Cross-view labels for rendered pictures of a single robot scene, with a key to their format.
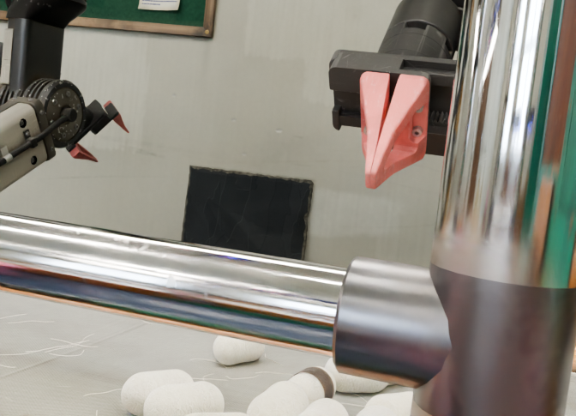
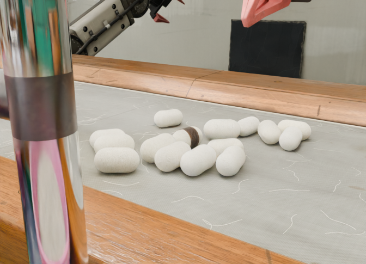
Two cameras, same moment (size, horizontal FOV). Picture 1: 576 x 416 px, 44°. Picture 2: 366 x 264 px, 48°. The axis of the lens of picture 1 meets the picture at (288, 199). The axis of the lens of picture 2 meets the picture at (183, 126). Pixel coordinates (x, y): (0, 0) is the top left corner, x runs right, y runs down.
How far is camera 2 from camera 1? 13 cm
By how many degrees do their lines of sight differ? 21
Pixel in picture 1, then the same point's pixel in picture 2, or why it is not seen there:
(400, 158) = (269, 6)
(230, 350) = (160, 120)
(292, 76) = not seen: outside the picture
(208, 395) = (123, 140)
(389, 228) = (357, 47)
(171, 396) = (103, 140)
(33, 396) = not seen: hidden behind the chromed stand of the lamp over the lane
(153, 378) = (102, 133)
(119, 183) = (193, 34)
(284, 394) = (157, 139)
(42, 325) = (84, 110)
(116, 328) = (119, 111)
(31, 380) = not seen: hidden behind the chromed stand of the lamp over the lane
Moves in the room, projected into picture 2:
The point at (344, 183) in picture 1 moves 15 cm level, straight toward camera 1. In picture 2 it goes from (325, 21) to (324, 23)
